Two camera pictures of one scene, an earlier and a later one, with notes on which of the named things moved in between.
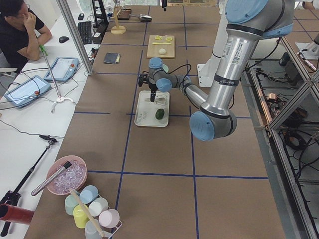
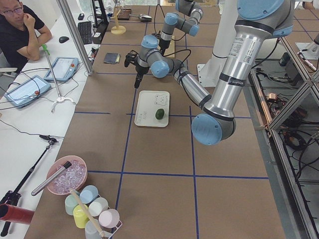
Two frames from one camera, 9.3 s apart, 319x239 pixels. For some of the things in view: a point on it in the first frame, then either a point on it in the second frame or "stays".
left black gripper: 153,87 → 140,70
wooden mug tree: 117,29 stays
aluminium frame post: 64,8 stays
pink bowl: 74,177 stays
